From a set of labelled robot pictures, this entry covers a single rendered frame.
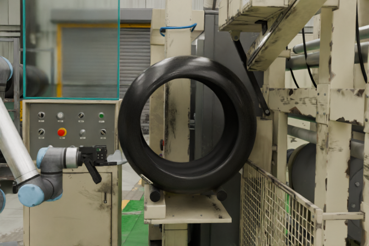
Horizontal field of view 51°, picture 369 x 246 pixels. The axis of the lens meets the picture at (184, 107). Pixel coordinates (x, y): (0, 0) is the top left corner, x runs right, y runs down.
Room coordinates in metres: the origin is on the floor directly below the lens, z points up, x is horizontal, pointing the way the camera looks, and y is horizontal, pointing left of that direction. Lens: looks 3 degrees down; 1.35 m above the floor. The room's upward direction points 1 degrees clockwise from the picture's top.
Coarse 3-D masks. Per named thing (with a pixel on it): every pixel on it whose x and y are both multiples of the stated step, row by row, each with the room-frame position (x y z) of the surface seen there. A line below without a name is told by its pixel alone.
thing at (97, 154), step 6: (84, 150) 1.63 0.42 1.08; (90, 150) 1.63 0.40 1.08; (96, 150) 1.64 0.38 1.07; (102, 150) 1.62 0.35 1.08; (78, 156) 1.61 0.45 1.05; (84, 156) 1.65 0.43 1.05; (90, 156) 1.64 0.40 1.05; (96, 156) 1.62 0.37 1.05; (102, 156) 1.63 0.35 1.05; (78, 162) 1.61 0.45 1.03; (90, 162) 1.64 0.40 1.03; (96, 162) 1.62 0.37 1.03
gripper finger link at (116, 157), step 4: (116, 152) 1.64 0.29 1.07; (108, 156) 1.64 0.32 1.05; (112, 156) 1.64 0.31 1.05; (116, 156) 1.64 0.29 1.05; (120, 156) 1.64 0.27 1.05; (108, 160) 1.64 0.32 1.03; (112, 160) 1.65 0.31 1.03; (116, 160) 1.64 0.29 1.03; (120, 160) 1.64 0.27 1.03; (124, 160) 1.66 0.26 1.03; (120, 164) 1.64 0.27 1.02
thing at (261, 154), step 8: (256, 120) 1.92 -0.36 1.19; (264, 120) 1.92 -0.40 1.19; (272, 120) 1.92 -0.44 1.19; (256, 128) 1.92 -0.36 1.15; (264, 128) 1.92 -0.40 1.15; (256, 136) 1.92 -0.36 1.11; (264, 136) 1.92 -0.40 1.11; (256, 144) 1.92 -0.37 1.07; (264, 144) 1.92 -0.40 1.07; (256, 152) 1.92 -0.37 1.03; (264, 152) 1.92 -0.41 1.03; (256, 160) 1.92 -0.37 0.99; (264, 160) 1.92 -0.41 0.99; (264, 168) 1.92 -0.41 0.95; (256, 176) 1.92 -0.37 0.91; (264, 176) 1.92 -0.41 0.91
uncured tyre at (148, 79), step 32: (160, 64) 1.59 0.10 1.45; (192, 64) 1.57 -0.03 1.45; (128, 96) 1.57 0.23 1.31; (224, 96) 1.87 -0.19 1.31; (128, 128) 1.55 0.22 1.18; (224, 128) 1.88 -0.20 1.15; (128, 160) 1.58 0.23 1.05; (160, 160) 1.84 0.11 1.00; (224, 160) 1.84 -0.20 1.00; (192, 192) 1.60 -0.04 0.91
